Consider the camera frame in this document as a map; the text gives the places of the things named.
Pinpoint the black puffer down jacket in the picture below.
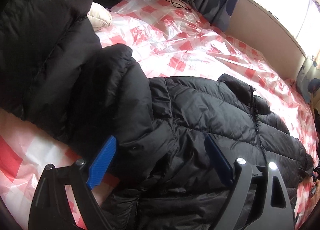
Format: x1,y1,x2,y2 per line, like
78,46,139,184
1,0,313,229

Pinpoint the blue patterned curtain right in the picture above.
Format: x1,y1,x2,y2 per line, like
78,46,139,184
296,55,319,104

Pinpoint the cream beige pillow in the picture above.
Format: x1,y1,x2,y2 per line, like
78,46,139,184
87,2,112,32

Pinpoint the red white checkered plastic sheet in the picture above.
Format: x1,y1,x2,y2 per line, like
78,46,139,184
1,0,319,229

